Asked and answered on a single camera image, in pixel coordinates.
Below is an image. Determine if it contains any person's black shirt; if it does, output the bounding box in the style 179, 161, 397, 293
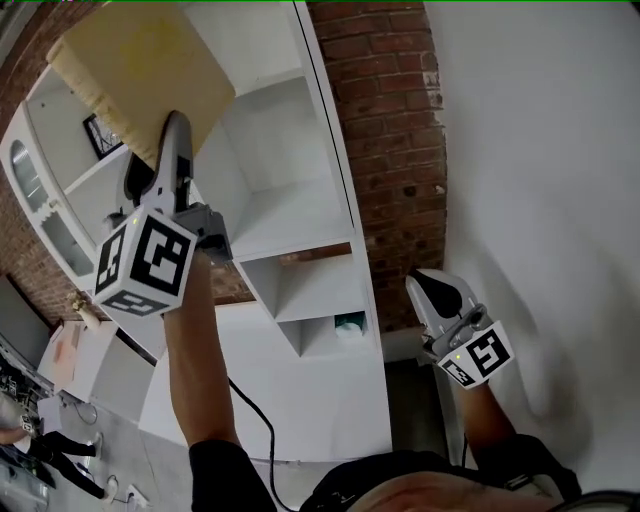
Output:
188, 433, 584, 512

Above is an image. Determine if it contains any green white cloth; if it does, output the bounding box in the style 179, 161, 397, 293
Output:
333, 311, 369, 342

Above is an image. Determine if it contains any white shelving unit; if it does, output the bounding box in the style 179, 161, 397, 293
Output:
0, 0, 397, 464

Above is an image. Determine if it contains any black picture frame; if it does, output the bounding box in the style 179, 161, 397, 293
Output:
82, 113, 126, 162

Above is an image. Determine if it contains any vase with dried flowers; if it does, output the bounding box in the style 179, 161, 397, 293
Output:
66, 291, 102, 332

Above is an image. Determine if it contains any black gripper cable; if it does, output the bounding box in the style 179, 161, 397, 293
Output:
226, 376, 282, 512

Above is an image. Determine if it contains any white glass cabinet door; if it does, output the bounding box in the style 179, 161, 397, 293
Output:
37, 199, 99, 282
0, 103, 67, 227

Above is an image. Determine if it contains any yellow sponge cloth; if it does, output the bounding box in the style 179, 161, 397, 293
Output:
46, 2, 236, 169

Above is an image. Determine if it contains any person's left forearm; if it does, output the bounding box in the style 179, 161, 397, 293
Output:
162, 244, 242, 451

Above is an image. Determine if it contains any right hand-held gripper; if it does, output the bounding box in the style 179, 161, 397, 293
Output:
404, 268, 517, 390

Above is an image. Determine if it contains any person's right forearm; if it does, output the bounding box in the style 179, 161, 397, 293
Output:
451, 378, 527, 452

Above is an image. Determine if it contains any white low cabinet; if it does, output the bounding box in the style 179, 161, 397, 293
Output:
36, 319, 157, 417

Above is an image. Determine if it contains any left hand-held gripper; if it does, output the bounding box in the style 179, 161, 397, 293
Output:
93, 109, 235, 320

